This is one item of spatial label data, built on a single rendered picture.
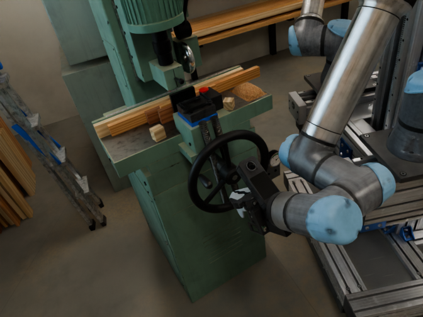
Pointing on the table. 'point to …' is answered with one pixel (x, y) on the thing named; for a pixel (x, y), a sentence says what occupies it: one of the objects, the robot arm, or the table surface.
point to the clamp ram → (181, 97)
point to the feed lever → (183, 31)
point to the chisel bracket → (167, 74)
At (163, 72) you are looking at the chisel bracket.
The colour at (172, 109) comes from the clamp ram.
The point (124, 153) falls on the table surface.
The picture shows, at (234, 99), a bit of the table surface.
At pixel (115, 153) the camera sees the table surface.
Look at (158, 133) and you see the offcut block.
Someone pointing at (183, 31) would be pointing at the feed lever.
